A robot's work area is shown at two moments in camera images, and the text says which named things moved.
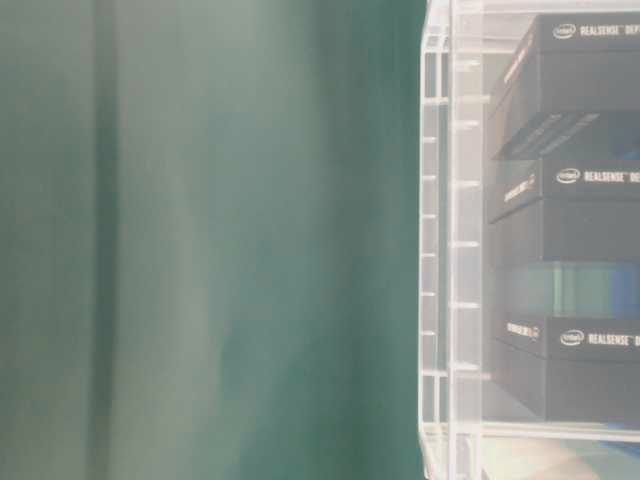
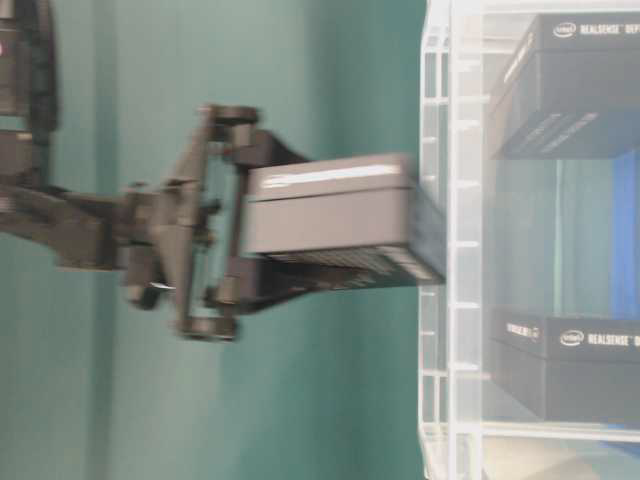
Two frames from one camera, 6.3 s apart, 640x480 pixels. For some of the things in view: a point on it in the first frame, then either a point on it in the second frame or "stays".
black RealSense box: [565, 210] → [355, 217]
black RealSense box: [576, 90] stays
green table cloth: [210, 228] stays
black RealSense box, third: [571, 368] stays
